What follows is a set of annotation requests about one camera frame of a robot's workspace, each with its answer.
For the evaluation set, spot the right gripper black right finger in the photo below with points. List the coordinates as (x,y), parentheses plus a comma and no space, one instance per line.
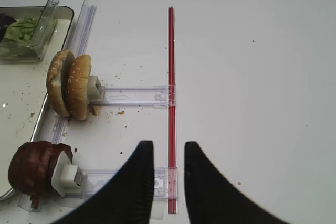
(211,198)

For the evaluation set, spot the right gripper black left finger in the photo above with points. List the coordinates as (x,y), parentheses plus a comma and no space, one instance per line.
(126,198)

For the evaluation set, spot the white pusher block patties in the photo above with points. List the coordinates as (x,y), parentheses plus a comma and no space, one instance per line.
(67,178)

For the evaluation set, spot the brown meat patties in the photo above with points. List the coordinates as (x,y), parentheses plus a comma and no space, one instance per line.
(32,166)

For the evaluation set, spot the green lettuce in container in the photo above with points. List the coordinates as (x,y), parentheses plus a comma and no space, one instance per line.
(21,31)

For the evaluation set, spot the white pusher block top buns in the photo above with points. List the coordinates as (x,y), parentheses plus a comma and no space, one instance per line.
(94,89)

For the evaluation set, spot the sesame bun top outer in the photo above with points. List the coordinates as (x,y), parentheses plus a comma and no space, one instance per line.
(77,99)

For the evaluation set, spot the sesame bun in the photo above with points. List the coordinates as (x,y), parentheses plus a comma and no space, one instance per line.
(77,99)
(56,81)

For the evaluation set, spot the sesame bun top inner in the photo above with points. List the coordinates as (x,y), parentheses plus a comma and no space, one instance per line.
(56,81)

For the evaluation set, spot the white metal tray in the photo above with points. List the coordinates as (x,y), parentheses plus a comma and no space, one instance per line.
(23,97)

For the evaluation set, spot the red plastic rod right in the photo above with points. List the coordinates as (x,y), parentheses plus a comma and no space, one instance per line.
(172,201)

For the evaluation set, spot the clear plastic container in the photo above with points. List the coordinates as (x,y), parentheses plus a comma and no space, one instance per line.
(32,51)

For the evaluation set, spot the purple cabbage shreds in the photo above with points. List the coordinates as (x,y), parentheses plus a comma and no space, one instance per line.
(5,21)

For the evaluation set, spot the clear rail track lower right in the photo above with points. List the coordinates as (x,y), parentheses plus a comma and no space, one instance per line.
(165,182)

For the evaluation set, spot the clear rail track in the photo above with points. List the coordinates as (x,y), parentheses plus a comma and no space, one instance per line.
(156,96)
(165,182)

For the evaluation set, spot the clear long rail right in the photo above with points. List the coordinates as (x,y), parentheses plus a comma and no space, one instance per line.
(77,46)

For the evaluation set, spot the clear rail track upper right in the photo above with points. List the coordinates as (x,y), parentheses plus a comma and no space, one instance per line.
(156,96)

